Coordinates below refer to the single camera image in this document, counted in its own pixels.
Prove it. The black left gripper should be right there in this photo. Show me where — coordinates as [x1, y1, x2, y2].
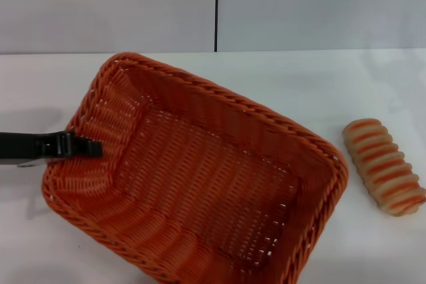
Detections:
[0, 132, 103, 168]

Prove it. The orange woven plastic basket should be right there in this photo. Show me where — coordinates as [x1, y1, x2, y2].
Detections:
[42, 51, 349, 284]

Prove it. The striped spiral bread roll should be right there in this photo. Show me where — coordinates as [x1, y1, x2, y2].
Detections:
[342, 118, 426, 215]

